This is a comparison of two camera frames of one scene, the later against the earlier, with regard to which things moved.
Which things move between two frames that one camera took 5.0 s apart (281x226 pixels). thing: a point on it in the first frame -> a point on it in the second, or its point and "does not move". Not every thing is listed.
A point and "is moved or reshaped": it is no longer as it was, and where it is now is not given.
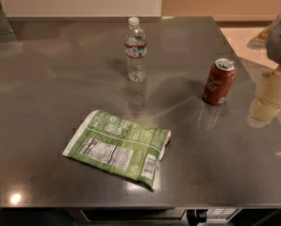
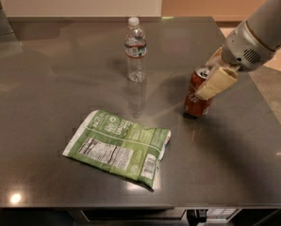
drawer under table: [133, 215] does not move
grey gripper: [280, 40] -> [243, 48]
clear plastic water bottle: [135, 46] does not move
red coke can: [220, 81] is moved or reshaped
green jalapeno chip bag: [119, 144] does not move
